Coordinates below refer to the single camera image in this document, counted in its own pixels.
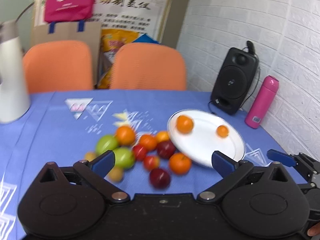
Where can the orange behind apples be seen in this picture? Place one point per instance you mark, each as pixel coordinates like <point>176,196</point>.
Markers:
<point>125,135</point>

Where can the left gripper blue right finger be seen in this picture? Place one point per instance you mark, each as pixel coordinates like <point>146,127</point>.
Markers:
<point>223,164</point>

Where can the small orange on plate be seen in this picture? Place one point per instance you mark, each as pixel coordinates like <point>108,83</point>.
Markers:
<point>222,131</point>

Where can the yellow snack bag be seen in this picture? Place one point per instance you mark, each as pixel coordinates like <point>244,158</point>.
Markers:
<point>111,41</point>

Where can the small yellow orange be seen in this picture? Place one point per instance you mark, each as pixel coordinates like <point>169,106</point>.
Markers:
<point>162,136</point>

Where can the right hand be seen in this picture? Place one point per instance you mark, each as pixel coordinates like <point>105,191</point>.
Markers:
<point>314,231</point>

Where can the red yellow nectarine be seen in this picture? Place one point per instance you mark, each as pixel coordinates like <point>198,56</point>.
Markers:
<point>151,162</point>

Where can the blue paper behind chair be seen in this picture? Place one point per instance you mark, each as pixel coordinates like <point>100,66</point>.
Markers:
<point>145,39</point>

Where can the large orange on plate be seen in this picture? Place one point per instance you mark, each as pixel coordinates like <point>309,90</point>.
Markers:
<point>184,124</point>

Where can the green apple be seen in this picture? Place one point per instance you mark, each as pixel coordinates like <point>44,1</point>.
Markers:
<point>106,143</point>
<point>124,157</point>

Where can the green apple front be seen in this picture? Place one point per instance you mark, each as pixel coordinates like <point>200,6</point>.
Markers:
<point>124,157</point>

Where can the green apple back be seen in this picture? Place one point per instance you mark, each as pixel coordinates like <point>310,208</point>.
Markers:
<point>106,143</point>

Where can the large front orange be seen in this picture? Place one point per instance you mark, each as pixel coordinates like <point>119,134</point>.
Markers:
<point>180,164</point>

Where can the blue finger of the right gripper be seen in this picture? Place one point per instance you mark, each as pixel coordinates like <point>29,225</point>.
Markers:
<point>283,158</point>

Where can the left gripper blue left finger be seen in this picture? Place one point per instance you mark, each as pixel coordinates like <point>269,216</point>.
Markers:
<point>103,164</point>

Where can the dark red plum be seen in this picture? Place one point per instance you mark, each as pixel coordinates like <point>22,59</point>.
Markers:
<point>165,149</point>
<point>159,178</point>

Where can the left orange chair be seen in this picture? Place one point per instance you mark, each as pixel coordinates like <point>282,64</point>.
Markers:
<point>58,66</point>

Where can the small red tomato fruit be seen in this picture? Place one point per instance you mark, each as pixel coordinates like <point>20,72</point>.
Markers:
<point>139,152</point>

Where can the white poster with chinese text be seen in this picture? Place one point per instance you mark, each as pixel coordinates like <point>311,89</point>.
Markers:
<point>141,16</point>

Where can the black microphone on speaker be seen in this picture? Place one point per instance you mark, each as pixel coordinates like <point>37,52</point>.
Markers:
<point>250,47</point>

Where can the white thermos jug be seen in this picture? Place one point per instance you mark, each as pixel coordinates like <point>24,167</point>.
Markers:
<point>14,96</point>

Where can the dark red plum in pile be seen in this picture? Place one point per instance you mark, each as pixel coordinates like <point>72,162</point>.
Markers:
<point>165,149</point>

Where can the orange chair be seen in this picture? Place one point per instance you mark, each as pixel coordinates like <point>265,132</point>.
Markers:
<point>148,66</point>
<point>58,66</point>

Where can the pink thermos bottle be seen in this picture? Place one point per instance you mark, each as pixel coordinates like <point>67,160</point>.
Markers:
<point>262,102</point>

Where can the black speaker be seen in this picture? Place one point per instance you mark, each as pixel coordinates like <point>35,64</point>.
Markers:
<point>234,80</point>

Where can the small tan kiwi fruit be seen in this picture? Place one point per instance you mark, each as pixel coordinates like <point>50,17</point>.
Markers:
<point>116,175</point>

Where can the magenta tote bag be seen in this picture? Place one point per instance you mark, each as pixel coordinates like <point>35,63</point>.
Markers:
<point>67,10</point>

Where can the orange in pile middle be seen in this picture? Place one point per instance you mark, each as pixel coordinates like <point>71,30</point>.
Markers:
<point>148,141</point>

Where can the right orange chair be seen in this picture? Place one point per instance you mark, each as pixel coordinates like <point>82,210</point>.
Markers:
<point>148,66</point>

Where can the white round plate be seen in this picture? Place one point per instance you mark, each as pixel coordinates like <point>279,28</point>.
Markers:
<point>203,141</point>

